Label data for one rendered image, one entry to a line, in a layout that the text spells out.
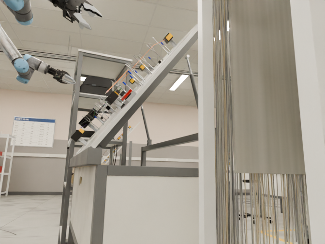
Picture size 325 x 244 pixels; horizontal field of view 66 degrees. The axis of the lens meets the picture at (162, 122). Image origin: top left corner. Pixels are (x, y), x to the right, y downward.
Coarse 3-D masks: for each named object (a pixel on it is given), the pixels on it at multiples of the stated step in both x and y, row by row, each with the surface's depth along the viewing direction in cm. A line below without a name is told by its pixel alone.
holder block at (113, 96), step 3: (111, 93) 126; (114, 93) 126; (108, 96) 125; (111, 96) 125; (114, 96) 126; (117, 96) 127; (105, 99) 126; (108, 99) 125; (111, 99) 125; (114, 99) 126; (108, 102) 126; (111, 102) 125
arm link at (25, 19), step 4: (0, 0) 111; (4, 4) 112; (8, 8) 112; (12, 12) 112; (16, 12) 108; (16, 16) 112; (20, 16) 111; (24, 16) 111; (28, 16) 113; (32, 16) 116; (16, 20) 117; (20, 20) 114; (24, 20) 114; (28, 20) 115; (32, 20) 119; (24, 24) 117; (28, 24) 118
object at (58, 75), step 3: (48, 66) 172; (48, 69) 170; (51, 69) 173; (57, 69) 172; (45, 72) 172; (48, 72) 172; (51, 72) 173; (54, 72) 174; (57, 72) 172; (60, 72) 173; (63, 72) 174; (54, 75) 172; (57, 75) 173; (60, 75) 175; (63, 75) 180; (54, 78) 172; (57, 78) 178; (60, 78) 175
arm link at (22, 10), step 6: (6, 0) 100; (12, 0) 98; (18, 0) 100; (24, 0) 102; (12, 6) 101; (18, 6) 101; (24, 6) 105; (30, 6) 110; (18, 12) 108; (24, 12) 108
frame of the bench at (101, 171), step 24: (96, 168) 96; (120, 168) 98; (144, 168) 102; (168, 168) 106; (192, 168) 111; (72, 192) 196; (96, 192) 93; (96, 216) 92; (72, 240) 188; (96, 240) 90
